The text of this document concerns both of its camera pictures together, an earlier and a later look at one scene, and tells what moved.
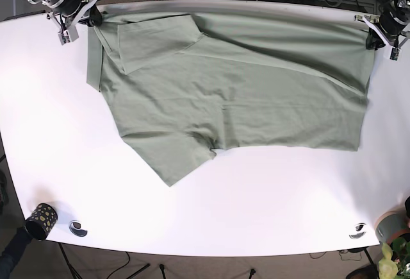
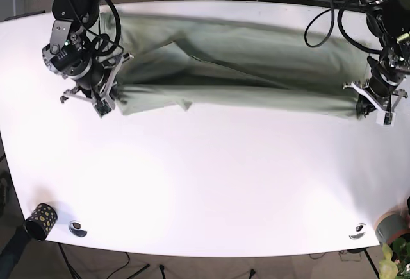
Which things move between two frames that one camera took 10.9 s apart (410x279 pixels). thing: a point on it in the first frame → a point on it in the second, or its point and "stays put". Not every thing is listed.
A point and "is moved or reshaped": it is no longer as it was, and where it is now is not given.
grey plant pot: (391, 225) stays put
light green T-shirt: (184, 84) is moved or reshaped
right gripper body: (395, 14) → (386, 77)
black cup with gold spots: (40, 221) stays put
